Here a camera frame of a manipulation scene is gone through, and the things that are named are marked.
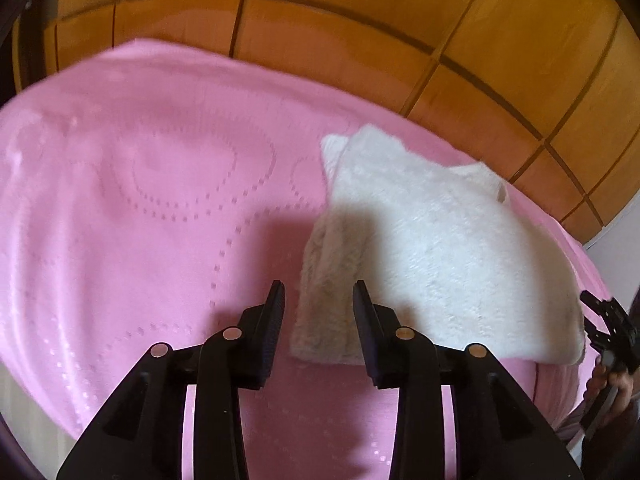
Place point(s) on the person's right hand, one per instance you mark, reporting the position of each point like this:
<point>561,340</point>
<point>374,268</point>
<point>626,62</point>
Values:
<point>617,390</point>

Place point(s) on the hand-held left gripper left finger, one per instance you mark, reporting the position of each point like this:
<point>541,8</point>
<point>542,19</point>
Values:
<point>265,335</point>

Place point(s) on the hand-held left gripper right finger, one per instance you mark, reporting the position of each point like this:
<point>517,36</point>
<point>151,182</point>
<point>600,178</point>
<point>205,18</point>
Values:
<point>372,335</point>

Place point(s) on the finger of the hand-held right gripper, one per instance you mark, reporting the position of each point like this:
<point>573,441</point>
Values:
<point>592,305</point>
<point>597,340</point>

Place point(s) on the white knit sweater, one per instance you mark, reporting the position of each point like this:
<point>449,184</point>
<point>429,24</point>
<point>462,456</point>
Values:
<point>430,240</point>

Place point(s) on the pink blanket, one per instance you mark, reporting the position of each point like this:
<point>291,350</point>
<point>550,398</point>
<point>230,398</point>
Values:
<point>150,210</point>

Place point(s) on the wooden panelled headboard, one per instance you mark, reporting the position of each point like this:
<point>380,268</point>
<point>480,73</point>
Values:
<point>350,20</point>

